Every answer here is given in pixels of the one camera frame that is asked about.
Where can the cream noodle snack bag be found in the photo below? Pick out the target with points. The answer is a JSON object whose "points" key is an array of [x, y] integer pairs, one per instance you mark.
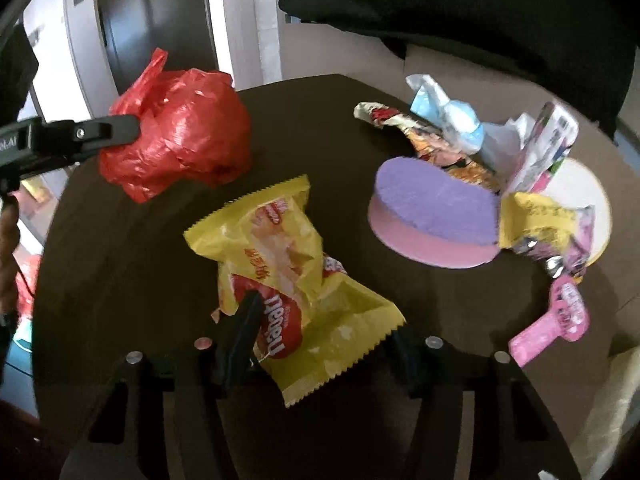
{"points": [[425, 137]]}

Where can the white and blue plastic bag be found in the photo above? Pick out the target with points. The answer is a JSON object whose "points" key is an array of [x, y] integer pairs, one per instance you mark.
{"points": [[457, 120]]}

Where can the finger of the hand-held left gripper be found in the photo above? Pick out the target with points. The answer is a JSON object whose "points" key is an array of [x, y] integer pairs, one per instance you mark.
{"points": [[90, 132]]}

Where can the round white plate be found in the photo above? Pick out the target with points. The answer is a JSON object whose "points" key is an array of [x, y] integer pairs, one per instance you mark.
{"points": [[592, 185]]}

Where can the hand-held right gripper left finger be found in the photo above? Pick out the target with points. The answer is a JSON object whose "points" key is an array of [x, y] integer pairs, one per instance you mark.
{"points": [[245, 330]]}

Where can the yellow snack bag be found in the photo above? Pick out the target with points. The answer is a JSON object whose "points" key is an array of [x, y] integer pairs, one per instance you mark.
{"points": [[280, 260]]}

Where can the purple and pink sponge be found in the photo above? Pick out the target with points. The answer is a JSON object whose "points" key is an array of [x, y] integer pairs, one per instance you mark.
{"points": [[435, 205]]}

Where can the red plastic bag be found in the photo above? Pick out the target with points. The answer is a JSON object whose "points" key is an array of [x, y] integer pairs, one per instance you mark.
{"points": [[185, 135]]}

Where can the teal cloth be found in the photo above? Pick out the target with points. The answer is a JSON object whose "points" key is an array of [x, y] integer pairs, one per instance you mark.
{"points": [[22, 360]]}

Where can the person's left hand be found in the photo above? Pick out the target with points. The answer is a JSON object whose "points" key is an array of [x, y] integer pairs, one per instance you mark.
{"points": [[10, 260]]}

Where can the black door with red stickers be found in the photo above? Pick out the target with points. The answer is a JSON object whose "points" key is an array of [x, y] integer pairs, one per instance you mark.
{"points": [[150, 20]]}

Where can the pink and white packet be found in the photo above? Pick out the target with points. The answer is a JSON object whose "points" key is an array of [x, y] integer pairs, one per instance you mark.
{"points": [[542, 145]]}

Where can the white tissue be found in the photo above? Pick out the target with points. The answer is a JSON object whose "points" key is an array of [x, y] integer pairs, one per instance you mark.
{"points": [[502, 142]]}

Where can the small yellow wrapper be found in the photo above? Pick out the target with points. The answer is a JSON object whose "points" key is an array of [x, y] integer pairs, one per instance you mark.
{"points": [[537, 220]]}

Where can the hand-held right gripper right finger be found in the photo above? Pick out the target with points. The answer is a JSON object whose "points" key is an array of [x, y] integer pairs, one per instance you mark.
{"points": [[417, 372]]}

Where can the pink wrapper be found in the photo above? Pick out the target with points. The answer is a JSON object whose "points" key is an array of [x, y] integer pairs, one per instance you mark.
{"points": [[565, 310]]}

